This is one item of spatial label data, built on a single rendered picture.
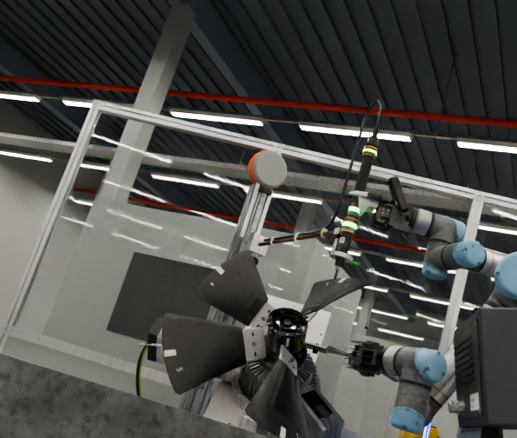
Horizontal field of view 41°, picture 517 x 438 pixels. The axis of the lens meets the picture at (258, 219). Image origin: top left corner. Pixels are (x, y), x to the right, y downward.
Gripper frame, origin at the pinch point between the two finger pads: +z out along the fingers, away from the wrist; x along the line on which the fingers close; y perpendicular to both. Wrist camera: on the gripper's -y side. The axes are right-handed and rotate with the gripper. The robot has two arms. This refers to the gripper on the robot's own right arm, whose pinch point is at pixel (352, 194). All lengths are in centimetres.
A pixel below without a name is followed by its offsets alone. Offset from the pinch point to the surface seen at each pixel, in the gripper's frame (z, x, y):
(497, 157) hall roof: -309, 844, -434
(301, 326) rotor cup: 4.2, -3.4, 43.7
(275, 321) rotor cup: 11.7, -3.8, 44.7
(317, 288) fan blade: 0.3, 22.5, 26.7
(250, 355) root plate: 16, -1, 56
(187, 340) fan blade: 34, -6, 57
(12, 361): 29, -176, 71
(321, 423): -8, -7, 68
